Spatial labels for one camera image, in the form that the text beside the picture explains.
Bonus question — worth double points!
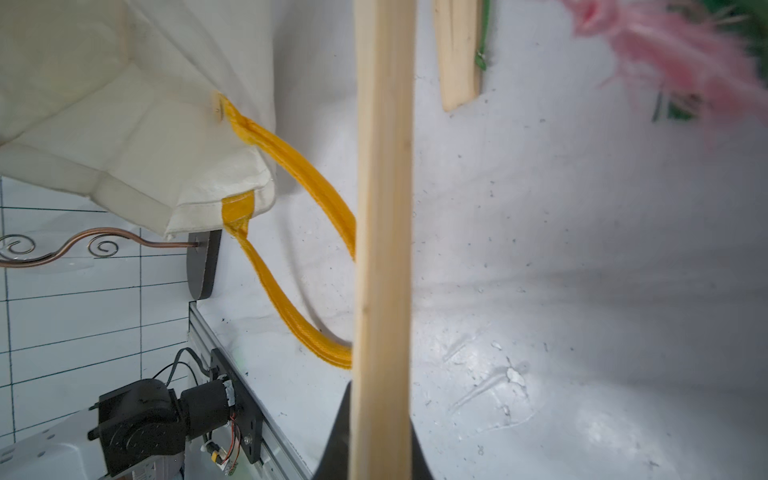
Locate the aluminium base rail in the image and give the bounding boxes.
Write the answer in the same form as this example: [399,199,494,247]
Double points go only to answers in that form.
[188,301,312,479]

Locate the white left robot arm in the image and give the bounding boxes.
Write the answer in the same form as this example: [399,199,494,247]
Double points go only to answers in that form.
[1,379,235,479]

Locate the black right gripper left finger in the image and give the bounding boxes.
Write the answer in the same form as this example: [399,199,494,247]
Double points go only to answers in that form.
[312,383,351,480]

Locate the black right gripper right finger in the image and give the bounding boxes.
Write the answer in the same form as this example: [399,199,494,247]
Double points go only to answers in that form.
[410,423,433,480]

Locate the black wire ornament stand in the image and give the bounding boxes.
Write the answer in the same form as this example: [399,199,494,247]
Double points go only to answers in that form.
[1,227,201,269]

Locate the cream tote bag yellow handles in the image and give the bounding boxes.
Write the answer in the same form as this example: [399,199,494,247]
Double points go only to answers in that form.
[1,1,356,369]

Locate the green fan with tassel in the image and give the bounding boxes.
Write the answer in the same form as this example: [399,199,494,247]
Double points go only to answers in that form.
[432,0,491,112]

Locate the grey pink fan in bag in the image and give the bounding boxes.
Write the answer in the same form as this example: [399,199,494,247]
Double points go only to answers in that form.
[562,1,767,122]

